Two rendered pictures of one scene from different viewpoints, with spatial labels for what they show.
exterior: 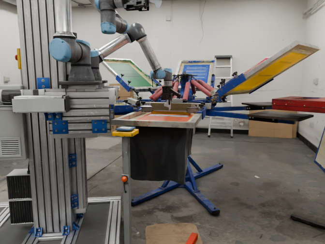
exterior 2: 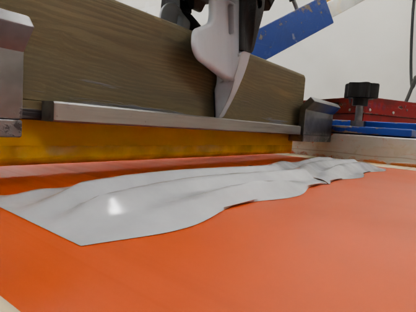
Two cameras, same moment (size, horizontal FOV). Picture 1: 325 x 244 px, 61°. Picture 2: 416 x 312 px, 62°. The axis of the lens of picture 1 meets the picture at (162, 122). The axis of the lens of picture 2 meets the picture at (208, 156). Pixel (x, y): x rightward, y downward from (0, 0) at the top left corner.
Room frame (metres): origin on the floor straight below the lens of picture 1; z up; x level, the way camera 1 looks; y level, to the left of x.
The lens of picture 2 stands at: (2.31, 0.20, 0.99)
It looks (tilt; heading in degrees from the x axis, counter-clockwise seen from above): 5 degrees down; 295
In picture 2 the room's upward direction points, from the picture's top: 4 degrees clockwise
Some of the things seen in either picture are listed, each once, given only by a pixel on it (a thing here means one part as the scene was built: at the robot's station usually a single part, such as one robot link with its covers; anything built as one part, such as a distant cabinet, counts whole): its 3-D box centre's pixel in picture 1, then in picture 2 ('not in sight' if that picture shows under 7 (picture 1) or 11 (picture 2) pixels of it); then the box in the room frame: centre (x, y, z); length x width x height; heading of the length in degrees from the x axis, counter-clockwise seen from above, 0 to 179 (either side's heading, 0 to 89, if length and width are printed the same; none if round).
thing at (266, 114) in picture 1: (236, 114); not in sight; (2.80, -0.75, 0.91); 1.34 x 0.40 x 0.08; 47
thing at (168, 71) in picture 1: (167, 74); not in sight; (2.45, -0.04, 1.31); 0.09 x 0.08 x 0.11; 104
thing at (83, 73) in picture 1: (81, 72); not in sight; (1.68, 0.48, 1.31); 0.15 x 0.15 x 0.10
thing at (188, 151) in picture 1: (188, 147); not in sight; (2.14, -0.21, 0.74); 0.46 x 0.04 x 0.42; 167
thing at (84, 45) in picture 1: (79, 52); not in sight; (1.67, 0.48, 1.42); 0.13 x 0.12 x 0.14; 161
